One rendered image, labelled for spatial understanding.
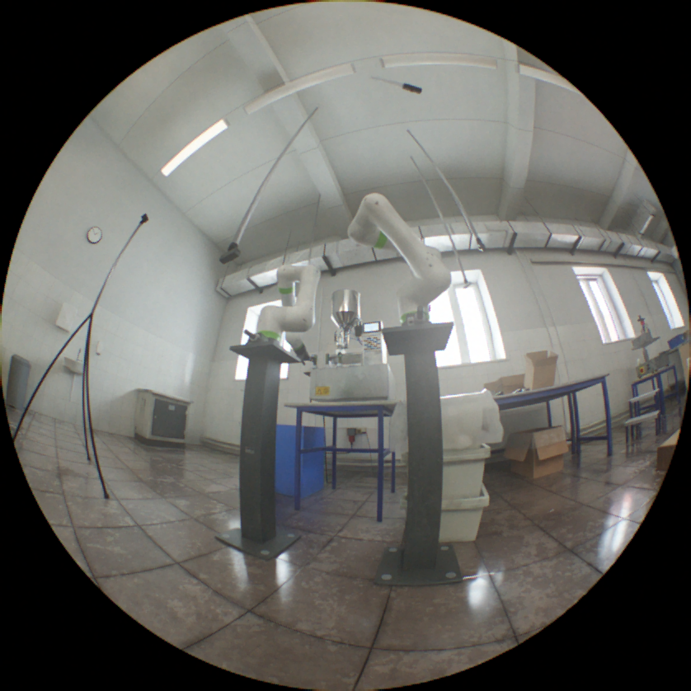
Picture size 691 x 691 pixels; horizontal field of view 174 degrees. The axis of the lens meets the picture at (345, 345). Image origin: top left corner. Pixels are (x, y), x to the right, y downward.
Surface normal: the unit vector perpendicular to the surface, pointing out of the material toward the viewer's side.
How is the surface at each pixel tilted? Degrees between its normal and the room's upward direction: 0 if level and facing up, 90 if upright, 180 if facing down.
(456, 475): 96
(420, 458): 90
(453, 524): 96
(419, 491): 90
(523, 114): 180
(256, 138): 180
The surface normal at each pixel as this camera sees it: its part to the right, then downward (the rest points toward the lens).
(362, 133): -0.01, 0.93
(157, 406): 0.95, -0.10
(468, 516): -0.44, -0.23
